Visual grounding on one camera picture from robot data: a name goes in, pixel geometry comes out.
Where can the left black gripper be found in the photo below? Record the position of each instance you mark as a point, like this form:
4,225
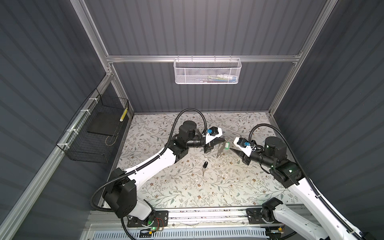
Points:
209,146

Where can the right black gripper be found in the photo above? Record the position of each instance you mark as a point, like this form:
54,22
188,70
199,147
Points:
243,156

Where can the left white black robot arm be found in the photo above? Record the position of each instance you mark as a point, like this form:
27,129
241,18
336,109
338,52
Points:
121,194

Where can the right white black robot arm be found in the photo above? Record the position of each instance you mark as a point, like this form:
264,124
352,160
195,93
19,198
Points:
332,225

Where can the floral table mat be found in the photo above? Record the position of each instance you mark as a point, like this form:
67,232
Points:
226,182

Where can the pens in white basket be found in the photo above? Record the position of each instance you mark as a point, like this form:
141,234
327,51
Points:
219,79

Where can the yellow marker in basket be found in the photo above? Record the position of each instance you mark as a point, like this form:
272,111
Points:
123,115

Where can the black pad in basket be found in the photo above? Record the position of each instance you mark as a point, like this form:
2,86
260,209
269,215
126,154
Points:
105,124

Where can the white wire mesh basket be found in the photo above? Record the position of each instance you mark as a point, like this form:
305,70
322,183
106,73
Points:
187,70

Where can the white ventilated cable duct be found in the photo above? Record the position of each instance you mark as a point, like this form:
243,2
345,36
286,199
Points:
203,233

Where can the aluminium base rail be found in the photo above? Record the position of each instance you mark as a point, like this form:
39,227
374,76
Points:
185,217

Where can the black wire basket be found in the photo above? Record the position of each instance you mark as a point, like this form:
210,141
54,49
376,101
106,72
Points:
79,145

